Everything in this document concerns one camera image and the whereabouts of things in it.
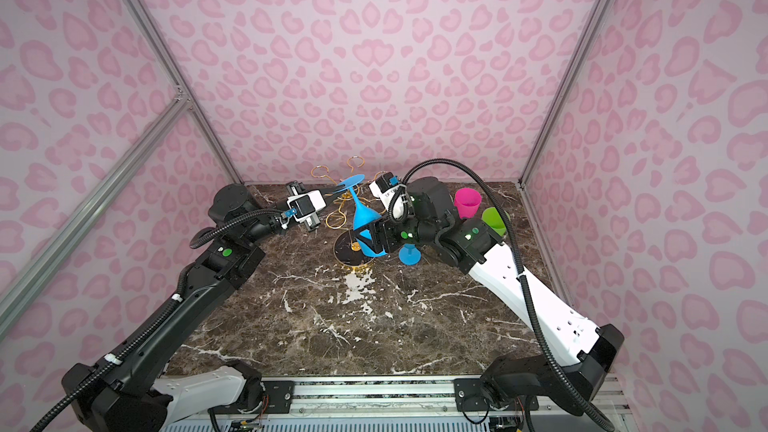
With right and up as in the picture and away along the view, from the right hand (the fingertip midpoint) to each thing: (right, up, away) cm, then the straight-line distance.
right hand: (366, 226), depth 64 cm
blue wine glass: (+11, -11, +34) cm, 38 cm away
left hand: (-4, +10, -5) cm, 12 cm away
